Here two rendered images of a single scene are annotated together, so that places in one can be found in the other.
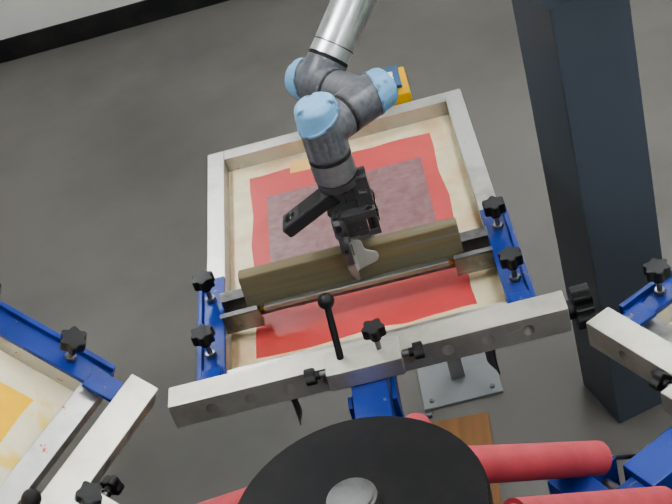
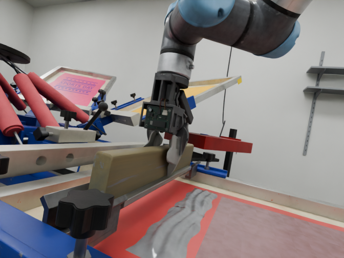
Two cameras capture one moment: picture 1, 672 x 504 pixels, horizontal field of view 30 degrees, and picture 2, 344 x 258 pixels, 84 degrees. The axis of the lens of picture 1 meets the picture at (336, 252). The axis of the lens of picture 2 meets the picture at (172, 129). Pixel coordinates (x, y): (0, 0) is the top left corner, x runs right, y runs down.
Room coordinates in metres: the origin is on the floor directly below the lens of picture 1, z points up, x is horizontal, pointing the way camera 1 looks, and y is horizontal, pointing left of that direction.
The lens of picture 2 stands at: (1.96, -0.44, 1.13)
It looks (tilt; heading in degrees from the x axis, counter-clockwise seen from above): 1 degrees down; 106
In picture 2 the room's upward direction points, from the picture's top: 10 degrees clockwise
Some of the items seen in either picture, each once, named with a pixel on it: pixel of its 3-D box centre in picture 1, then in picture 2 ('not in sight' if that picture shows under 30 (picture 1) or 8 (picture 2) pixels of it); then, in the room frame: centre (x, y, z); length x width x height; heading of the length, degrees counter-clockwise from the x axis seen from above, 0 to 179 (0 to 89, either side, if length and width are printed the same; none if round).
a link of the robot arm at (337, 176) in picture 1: (333, 166); (175, 70); (1.84, -0.04, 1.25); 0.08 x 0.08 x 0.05
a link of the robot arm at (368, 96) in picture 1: (357, 97); (208, 13); (1.90, -0.12, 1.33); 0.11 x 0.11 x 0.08; 31
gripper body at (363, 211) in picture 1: (349, 203); (167, 105); (1.83, -0.05, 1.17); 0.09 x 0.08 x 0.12; 84
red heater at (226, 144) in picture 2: not in sight; (208, 141); (1.83, 1.22, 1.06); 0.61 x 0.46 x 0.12; 54
